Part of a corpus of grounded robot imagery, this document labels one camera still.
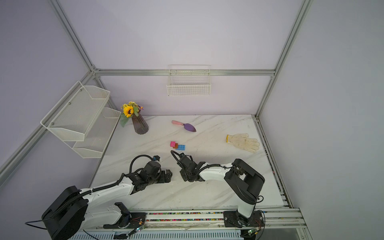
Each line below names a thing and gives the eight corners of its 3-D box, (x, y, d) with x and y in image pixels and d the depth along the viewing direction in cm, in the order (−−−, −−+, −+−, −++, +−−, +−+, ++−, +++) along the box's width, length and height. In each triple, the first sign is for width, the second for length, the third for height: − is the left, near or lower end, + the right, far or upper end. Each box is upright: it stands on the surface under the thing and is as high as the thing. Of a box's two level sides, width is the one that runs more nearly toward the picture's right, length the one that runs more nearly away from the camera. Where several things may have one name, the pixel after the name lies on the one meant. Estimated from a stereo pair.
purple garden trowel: (172, 123, 119) (172, 120, 117) (175, 119, 121) (175, 117, 119) (194, 133, 112) (194, 131, 110) (197, 129, 114) (197, 127, 112)
